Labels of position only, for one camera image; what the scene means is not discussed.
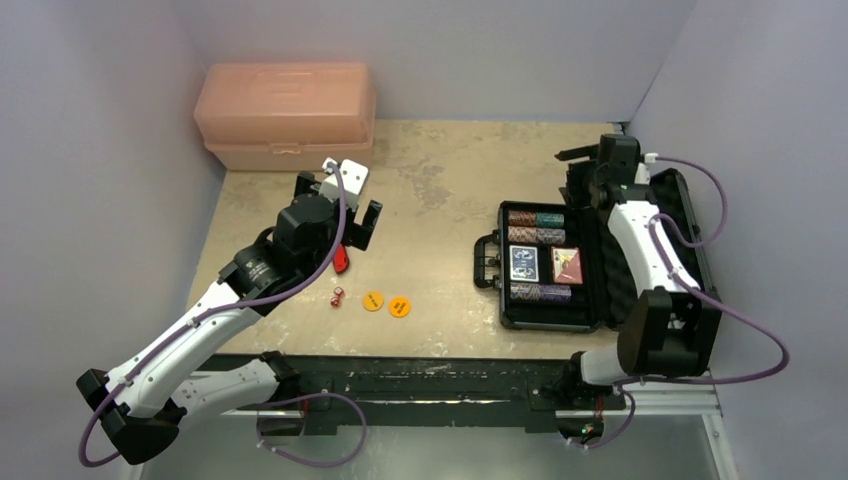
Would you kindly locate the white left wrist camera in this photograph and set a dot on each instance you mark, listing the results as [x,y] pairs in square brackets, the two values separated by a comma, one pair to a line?
[346,179]

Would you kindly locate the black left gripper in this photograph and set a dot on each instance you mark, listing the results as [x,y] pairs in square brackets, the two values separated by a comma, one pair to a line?
[358,233]

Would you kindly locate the black poker set case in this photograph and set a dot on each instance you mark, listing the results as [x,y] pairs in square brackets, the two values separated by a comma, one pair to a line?
[607,293]

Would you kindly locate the red utility knife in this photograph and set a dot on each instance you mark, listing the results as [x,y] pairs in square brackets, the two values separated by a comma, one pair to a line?
[341,261]

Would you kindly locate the pink plastic storage box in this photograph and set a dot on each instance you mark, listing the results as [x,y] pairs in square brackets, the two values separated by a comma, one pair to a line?
[287,116]

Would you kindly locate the orange small blind button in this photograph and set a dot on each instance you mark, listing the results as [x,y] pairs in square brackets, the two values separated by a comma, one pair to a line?
[399,307]

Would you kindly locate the blue purple chip row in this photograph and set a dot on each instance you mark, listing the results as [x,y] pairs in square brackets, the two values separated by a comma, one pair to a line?
[529,292]

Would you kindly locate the blue playing card deck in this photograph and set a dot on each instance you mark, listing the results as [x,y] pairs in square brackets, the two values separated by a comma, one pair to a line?
[524,265]

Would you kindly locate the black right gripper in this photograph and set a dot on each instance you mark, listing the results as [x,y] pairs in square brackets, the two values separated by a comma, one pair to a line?
[591,159]

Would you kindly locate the yellow big blind button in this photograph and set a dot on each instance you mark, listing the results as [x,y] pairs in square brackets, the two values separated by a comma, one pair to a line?
[372,301]

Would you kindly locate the red playing card deck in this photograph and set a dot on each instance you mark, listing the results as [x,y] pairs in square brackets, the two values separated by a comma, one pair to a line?
[566,264]

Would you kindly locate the orange poker chip stack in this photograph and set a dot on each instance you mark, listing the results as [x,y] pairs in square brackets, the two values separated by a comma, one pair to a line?
[519,218]

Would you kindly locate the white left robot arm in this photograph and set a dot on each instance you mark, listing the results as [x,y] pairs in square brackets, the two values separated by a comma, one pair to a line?
[144,403]

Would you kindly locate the green poker chip stack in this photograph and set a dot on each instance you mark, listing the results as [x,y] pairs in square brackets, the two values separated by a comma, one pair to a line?
[549,220]

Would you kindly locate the blue orange chip row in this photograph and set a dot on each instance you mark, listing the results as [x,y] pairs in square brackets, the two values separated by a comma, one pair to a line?
[536,235]

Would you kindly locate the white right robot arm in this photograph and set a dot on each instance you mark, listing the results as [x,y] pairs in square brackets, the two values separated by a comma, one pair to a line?
[671,328]

